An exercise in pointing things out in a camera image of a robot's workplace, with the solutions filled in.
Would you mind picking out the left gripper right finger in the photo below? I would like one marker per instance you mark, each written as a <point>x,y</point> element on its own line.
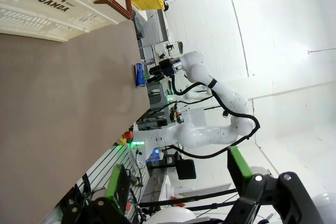
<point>262,197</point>

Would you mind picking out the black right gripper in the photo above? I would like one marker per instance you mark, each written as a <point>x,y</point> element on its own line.
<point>165,68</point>

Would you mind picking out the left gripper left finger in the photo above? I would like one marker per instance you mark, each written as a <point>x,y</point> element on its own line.
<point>118,190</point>

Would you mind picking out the blue drink can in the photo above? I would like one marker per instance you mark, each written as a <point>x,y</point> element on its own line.
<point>139,74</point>

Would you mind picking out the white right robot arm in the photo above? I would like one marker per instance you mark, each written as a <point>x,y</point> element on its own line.
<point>231,98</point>

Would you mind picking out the white Damda shopping basket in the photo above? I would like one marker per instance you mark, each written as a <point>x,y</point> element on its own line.
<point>39,16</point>

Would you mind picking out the grey metal equipment rack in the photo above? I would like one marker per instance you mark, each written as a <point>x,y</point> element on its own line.
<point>158,95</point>

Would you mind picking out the white side table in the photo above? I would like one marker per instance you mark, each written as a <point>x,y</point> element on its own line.
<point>162,24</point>

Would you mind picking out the red yellow emergency stop button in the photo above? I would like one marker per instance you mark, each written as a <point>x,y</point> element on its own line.
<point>128,135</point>

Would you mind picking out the white plastic box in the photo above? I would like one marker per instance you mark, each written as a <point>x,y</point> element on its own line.
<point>194,117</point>

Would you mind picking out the black straight rod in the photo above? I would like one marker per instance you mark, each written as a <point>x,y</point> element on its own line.
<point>189,205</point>
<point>189,197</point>

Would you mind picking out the black square panel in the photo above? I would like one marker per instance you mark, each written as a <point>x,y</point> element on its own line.
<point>187,169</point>

